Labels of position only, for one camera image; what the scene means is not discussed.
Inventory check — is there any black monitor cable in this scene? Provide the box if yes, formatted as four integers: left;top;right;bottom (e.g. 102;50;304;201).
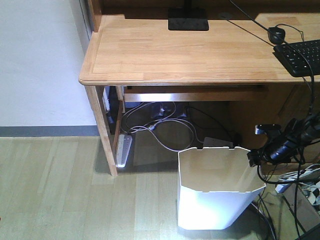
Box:
228;0;316;111

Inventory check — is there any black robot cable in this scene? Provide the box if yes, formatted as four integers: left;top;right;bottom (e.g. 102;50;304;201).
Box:
256;147;311;240

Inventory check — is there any white cable under desk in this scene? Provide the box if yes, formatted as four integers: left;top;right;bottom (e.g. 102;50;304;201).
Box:
121;100;204;152

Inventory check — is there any wooden desk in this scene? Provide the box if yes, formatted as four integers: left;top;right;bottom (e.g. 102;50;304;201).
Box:
79;0;320;176

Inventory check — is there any black computer mouse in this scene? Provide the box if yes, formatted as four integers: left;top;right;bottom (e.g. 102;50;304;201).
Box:
267;26;286;45

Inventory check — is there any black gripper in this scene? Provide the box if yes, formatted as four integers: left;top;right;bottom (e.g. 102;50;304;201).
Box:
247;136;299;167

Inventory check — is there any white plastic trash bin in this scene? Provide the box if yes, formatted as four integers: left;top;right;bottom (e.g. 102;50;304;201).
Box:
177;147;266;230

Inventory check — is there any wooden desk drawer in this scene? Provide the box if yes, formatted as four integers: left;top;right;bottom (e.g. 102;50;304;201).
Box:
123;85;269;102

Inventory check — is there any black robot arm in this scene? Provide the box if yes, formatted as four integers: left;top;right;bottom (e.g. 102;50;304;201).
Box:
247;114;320;167

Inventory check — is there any white power strip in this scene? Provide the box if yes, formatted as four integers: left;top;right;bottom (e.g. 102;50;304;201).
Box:
115;134;133;168

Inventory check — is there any black keyboard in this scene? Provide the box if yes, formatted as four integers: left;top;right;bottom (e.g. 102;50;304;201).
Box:
273;39;320;77

